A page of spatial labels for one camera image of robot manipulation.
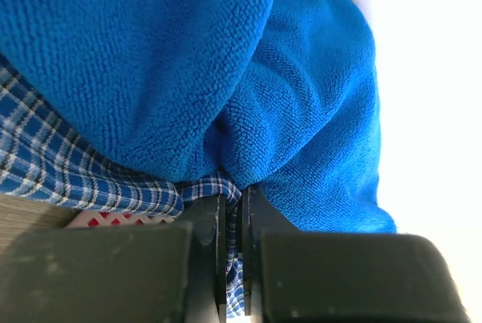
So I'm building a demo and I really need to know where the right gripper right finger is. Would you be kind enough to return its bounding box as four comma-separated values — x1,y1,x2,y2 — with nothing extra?
241,185,468,322

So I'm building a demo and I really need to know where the blue checkered cloth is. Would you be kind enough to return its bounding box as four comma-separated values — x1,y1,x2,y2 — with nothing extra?
1,57,245,318

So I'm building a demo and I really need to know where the right white plastic basket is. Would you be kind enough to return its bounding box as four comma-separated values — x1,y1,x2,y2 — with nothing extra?
66,210,174,228

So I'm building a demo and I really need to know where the blue t-shirt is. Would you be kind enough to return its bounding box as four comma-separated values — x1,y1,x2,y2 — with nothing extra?
1,0,396,233

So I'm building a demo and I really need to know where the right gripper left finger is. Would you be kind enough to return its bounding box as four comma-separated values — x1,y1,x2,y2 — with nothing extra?
1,196,226,322

